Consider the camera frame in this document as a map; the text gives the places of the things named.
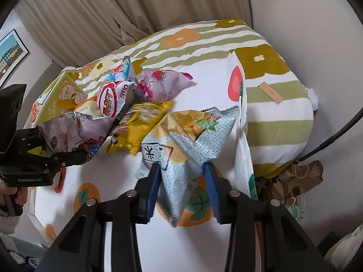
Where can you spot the white plastic bag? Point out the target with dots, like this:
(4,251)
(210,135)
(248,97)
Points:
(313,99)

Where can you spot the tan blanket tag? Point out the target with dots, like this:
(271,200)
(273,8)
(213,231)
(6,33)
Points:
(270,92)

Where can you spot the blue and white snack packet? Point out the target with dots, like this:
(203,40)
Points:
(124,68)

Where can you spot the light blue chips packet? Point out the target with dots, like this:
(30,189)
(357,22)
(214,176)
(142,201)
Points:
(192,147)

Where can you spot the person's left hand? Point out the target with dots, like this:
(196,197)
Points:
(21,195)

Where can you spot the yellow snack packet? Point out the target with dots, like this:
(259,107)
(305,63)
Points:
(136,127)

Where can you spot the pink snack packet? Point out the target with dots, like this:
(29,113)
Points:
(164,83)

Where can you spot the beige curtain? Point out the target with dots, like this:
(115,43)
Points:
(113,11)

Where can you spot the brown paper bag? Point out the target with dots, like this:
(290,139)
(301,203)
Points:
(300,175)

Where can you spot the blue grey rug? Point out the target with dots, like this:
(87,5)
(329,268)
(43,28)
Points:
(19,256)

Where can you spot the green cardboard box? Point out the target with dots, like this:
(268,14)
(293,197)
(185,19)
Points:
(61,96)

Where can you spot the framed wall picture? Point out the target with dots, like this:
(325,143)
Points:
(11,53)

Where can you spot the white red circle snack packet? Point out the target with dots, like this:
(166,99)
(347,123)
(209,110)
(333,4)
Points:
(112,99)

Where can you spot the black hoop stand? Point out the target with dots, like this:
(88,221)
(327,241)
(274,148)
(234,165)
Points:
(329,143)

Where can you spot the purple chocolate snack packet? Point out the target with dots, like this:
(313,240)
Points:
(73,136)

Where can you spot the cream snack packet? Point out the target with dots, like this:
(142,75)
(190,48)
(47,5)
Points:
(88,108)

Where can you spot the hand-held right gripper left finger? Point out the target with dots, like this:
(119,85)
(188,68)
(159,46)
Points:
(153,187)

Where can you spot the grey headboard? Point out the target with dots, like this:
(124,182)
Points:
(42,75)

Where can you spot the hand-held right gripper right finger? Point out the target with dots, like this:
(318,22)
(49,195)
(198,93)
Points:
(211,192)

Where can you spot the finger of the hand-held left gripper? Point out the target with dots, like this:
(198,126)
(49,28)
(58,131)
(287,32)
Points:
(71,158)
(31,136)

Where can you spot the floral striped blanket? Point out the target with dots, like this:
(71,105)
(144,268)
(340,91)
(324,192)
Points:
(278,124)

